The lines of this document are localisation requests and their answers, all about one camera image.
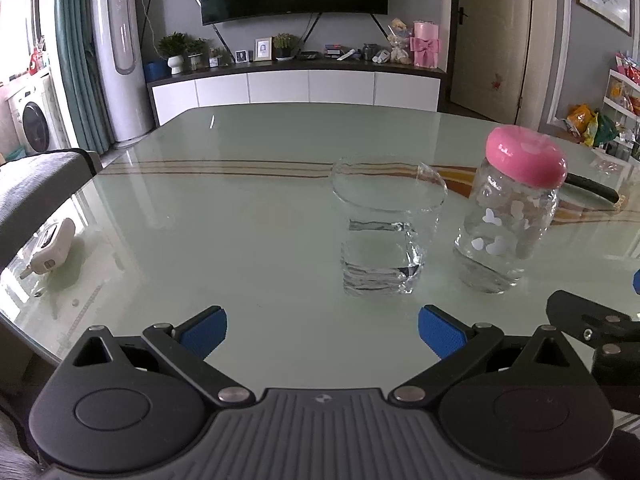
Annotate black remote control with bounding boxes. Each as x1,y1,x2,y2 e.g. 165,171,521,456
565,172,620,204

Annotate white photo frame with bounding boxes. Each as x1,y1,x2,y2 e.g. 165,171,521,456
254,37,272,62

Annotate orange snack bag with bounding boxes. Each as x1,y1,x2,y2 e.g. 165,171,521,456
564,103,593,136

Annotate cream room door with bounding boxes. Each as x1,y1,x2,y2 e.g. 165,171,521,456
450,0,532,124

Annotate potted plant white pot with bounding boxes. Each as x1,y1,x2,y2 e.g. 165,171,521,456
157,32,188,76

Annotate clear drinking glass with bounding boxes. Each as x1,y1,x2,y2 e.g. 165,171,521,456
330,156,448,295

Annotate green curtain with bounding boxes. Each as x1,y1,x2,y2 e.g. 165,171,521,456
54,0,114,155

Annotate clear glass jar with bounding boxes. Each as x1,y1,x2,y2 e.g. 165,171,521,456
454,160,559,295

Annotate plush doll bouquet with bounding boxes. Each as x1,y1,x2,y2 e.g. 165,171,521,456
387,18,412,65

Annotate pink gift box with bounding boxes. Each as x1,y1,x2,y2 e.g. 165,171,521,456
410,21,440,68

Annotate white tower air conditioner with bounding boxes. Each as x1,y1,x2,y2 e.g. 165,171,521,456
91,0,154,145

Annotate white snack shelf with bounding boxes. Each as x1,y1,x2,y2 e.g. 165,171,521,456
594,70,639,162

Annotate white washing machine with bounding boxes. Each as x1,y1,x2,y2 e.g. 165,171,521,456
8,74,68,155

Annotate small potted plant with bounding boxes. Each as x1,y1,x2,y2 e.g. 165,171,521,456
186,38,208,72

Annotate pink polka dot jar cap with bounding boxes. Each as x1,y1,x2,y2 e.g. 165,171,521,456
485,125,567,190

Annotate small cactus plant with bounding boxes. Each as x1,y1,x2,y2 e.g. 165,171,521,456
272,32,300,62

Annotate white tv cabinet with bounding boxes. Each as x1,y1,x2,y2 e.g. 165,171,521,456
148,60,445,126

